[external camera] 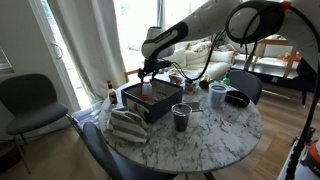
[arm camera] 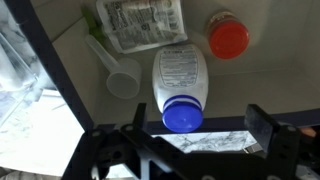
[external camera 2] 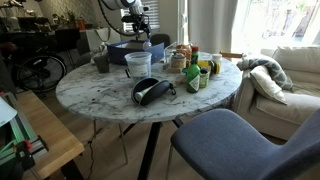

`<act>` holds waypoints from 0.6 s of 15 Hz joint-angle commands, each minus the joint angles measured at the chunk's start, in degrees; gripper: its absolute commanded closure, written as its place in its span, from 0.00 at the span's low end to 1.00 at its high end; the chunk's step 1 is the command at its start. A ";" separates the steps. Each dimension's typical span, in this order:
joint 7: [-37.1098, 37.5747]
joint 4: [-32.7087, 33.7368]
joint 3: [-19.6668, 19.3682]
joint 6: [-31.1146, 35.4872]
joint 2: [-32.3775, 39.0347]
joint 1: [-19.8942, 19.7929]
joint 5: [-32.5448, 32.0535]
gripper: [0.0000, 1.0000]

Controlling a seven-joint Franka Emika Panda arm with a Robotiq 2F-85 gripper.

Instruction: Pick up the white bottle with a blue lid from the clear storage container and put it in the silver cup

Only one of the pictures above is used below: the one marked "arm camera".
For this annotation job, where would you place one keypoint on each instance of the white bottle with blue lid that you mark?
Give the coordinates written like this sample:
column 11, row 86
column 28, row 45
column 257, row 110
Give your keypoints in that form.
column 180, row 76

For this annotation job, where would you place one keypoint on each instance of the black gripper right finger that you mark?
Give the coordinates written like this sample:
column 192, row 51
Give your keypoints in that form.
column 260, row 125

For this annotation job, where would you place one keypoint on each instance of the clear plastic scoop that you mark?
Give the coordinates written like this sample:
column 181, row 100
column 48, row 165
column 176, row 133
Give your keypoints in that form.
column 123, row 80

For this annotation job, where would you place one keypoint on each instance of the dark blue cardboard box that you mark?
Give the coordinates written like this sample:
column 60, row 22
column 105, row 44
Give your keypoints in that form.
column 253, row 88

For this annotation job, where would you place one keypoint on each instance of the printed foil pouch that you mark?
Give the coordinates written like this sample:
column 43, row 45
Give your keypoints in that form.
column 143, row 26

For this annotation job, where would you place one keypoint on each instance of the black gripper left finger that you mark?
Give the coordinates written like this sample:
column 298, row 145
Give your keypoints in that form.
column 140, row 115

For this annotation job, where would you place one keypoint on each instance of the green plastic item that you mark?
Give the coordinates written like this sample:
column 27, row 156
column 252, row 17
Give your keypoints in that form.
column 95, row 31

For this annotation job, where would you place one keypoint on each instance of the jar with red lid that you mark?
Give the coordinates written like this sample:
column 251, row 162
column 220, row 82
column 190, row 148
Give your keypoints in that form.
column 228, row 40

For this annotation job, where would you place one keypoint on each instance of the clear plastic container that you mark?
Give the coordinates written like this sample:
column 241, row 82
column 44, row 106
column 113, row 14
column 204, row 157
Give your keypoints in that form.
column 13, row 66

